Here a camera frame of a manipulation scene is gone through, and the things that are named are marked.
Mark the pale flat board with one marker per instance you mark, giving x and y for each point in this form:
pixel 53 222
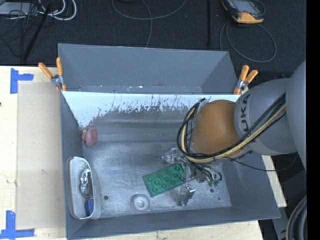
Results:
pixel 37 146

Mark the grey metal bin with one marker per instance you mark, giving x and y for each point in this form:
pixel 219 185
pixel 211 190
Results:
pixel 140 164

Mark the pink-red toy food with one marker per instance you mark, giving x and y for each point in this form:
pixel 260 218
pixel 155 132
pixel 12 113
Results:
pixel 90 136

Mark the crumpled silver foil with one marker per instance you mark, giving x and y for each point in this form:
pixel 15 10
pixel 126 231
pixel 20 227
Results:
pixel 85 181

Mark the dark green flat block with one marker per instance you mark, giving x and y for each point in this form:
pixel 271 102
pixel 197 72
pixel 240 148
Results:
pixel 163 180

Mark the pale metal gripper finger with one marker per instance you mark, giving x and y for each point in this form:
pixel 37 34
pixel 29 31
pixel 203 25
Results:
pixel 186 195
pixel 171 156

